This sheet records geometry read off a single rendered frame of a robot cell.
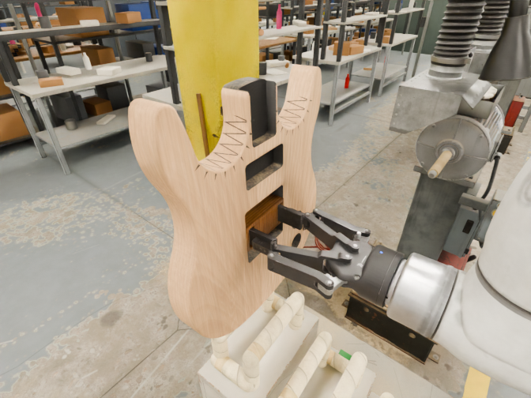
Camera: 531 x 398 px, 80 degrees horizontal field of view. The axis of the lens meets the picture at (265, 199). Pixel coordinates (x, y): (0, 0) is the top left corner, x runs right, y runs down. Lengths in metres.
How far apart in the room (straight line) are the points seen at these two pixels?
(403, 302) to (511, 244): 0.13
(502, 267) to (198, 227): 0.31
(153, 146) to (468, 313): 0.36
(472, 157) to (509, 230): 1.06
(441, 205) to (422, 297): 1.29
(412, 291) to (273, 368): 0.43
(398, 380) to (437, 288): 0.62
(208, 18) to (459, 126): 1.02
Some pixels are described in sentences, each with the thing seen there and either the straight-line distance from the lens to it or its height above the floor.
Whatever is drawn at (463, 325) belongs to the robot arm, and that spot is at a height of 1.49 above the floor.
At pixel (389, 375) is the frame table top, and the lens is 1.00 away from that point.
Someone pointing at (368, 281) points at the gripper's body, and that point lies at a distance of 0.42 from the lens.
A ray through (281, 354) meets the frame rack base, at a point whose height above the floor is 1.10.
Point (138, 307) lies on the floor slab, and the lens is 2.37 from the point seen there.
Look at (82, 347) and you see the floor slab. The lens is 2.33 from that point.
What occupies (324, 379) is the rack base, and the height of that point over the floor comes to 1.02.
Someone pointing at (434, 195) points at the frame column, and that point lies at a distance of 1.67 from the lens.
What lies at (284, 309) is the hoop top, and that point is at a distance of 0.71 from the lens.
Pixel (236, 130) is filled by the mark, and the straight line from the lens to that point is 0.42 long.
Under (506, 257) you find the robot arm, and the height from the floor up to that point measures 1.58.
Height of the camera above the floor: 1.78
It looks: 34 degrees down
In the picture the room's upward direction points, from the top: straight up
